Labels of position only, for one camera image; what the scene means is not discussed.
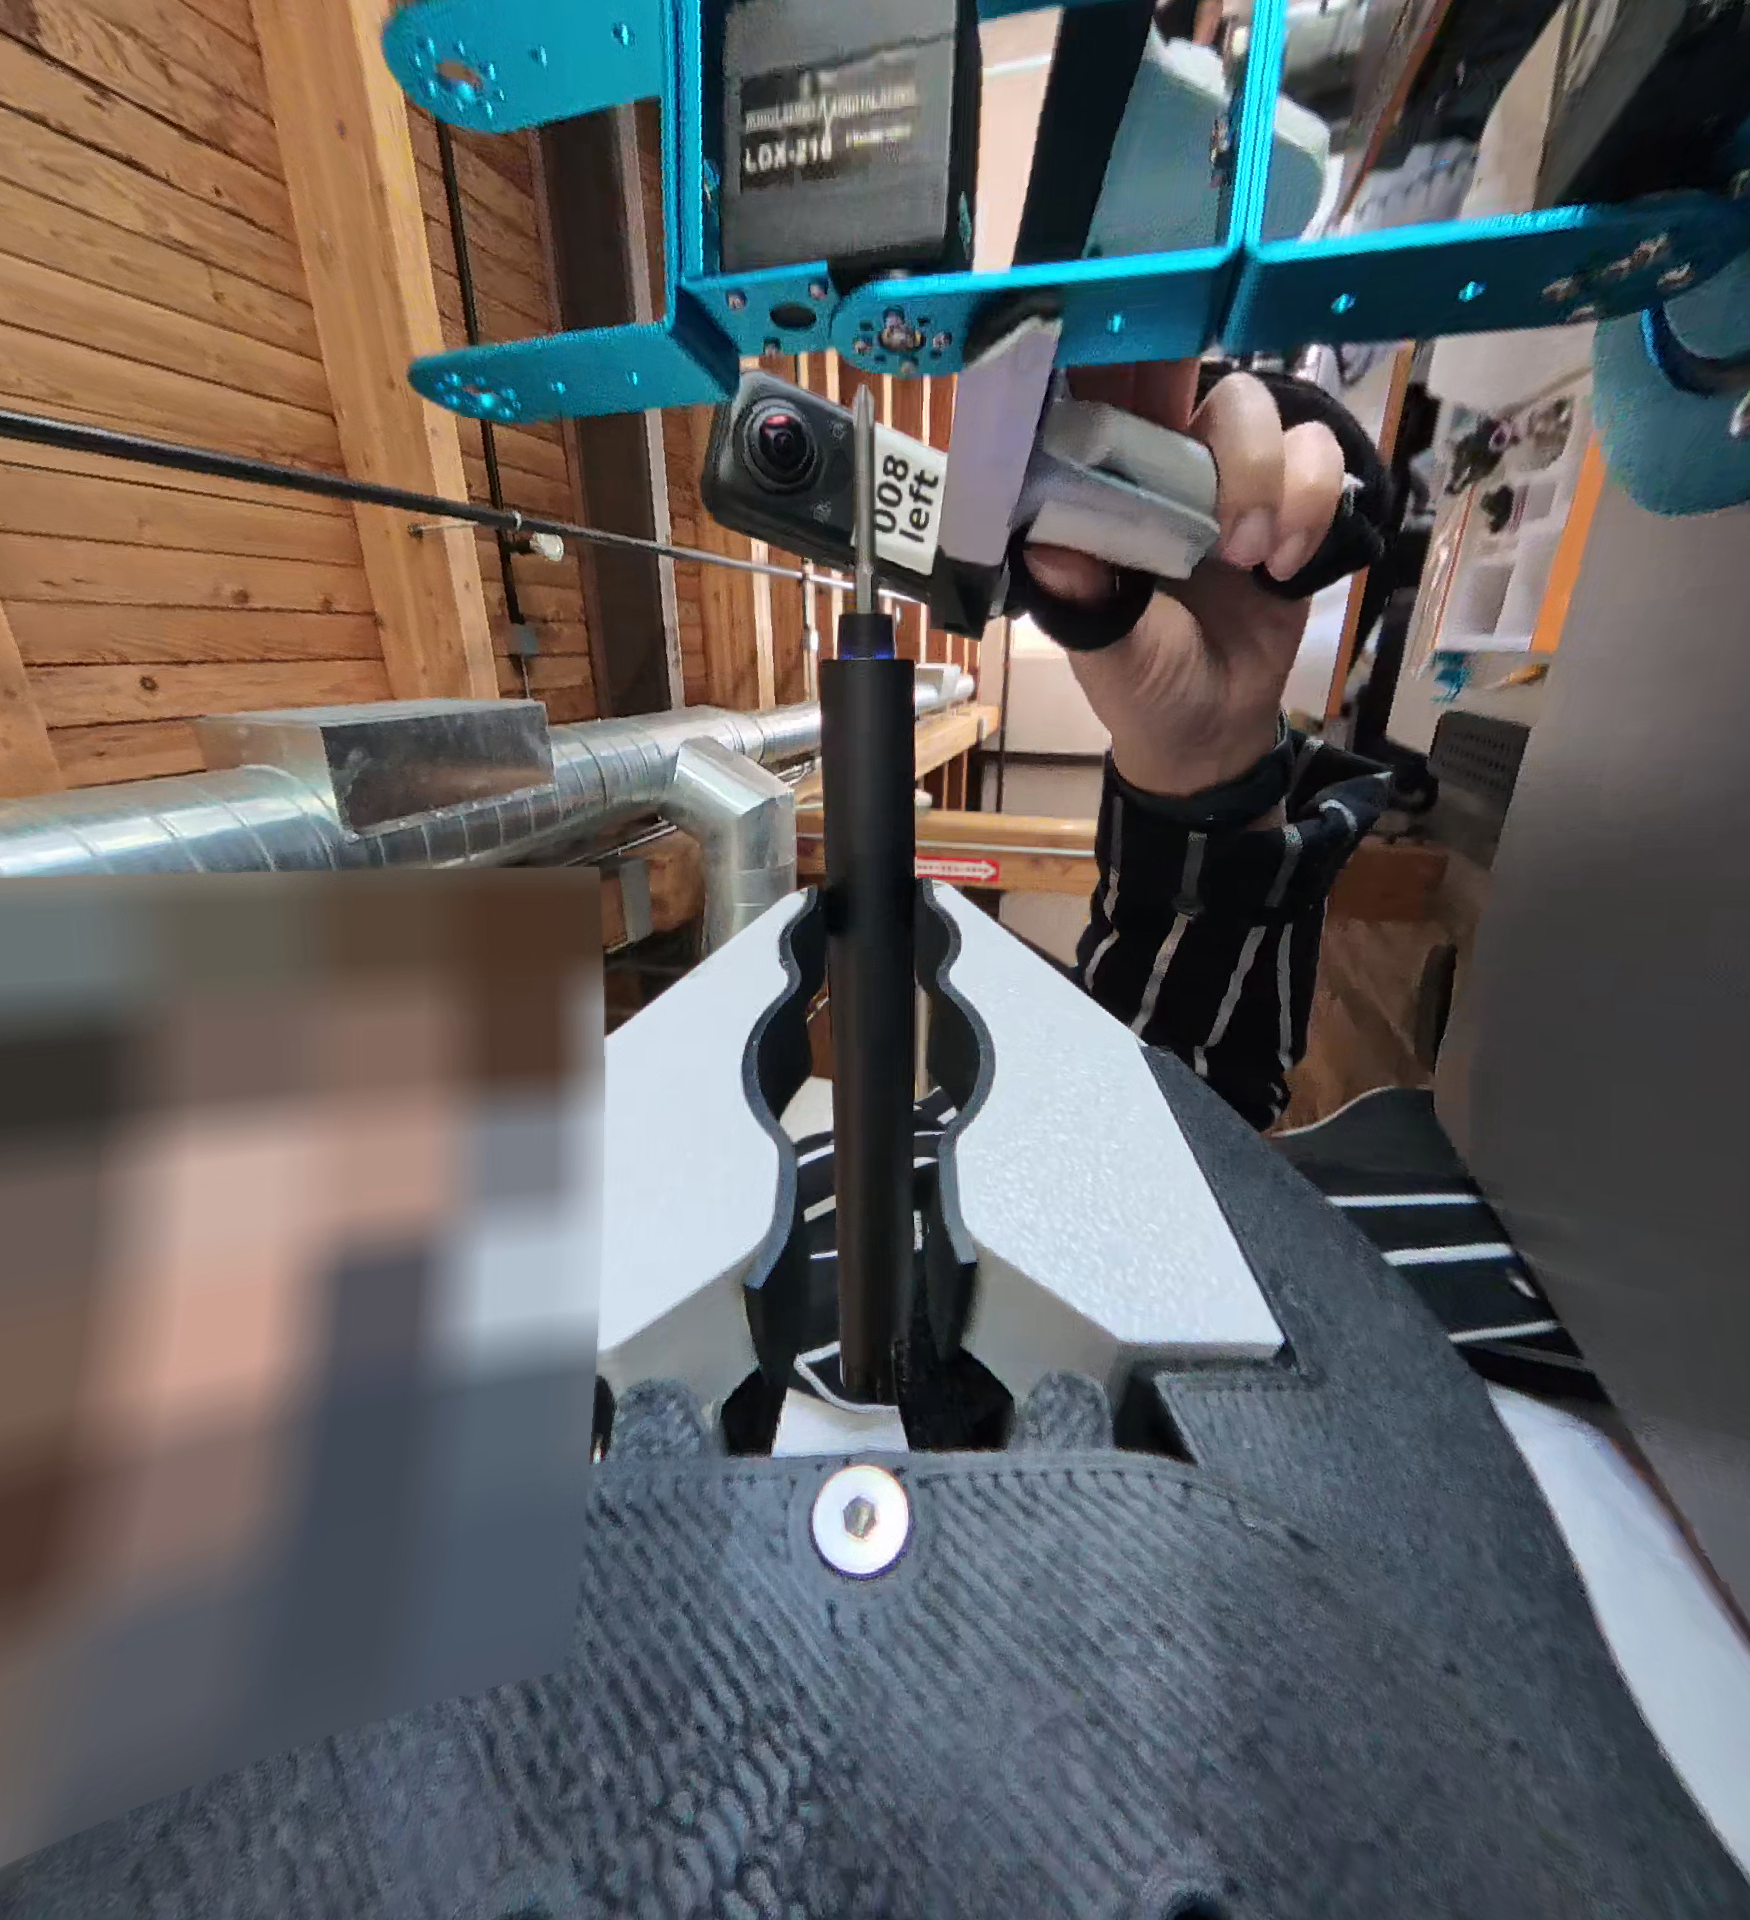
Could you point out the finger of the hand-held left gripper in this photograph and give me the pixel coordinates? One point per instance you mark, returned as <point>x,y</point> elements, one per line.
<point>1177,150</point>
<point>1002,451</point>

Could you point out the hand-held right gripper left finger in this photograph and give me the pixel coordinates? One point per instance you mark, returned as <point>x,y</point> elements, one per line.
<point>679,1141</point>

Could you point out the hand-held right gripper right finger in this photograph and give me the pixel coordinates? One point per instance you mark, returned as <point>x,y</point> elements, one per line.
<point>1100,1186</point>

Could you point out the blue toy robot arm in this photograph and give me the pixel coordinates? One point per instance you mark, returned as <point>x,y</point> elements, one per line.
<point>1327,283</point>

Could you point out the black electric screwdriver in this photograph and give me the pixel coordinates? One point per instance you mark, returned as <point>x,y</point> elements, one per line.
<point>869,977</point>

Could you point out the person's left forearm striped sleeve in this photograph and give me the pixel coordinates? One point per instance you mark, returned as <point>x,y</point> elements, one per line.
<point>1206,960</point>

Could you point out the dark grey desk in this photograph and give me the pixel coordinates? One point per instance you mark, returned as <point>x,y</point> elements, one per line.
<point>1672,977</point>

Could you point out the person's left hand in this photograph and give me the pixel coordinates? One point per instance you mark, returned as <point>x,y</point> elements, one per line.
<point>1218,661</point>

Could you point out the small white ceiling lamp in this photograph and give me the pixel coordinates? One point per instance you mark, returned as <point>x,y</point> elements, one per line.
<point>545,547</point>

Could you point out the person's torso striped jacket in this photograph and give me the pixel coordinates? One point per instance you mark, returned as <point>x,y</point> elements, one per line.
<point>1431,1230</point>

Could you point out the red and white sign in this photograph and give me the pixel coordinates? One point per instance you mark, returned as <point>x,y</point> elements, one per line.
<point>956,868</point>

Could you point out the wooden beam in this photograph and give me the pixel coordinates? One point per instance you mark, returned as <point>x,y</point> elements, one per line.
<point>1026,842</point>

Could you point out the black wristband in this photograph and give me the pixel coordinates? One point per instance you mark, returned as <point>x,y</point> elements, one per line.
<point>1218,789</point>

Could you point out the orange and white box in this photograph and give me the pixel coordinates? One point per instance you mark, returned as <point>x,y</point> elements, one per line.
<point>1506,524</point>

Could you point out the thin black metal rod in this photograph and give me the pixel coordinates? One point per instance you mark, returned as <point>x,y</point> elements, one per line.
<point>216,465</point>

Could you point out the silver metal air duct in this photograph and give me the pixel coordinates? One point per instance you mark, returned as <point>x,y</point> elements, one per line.
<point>409,781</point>

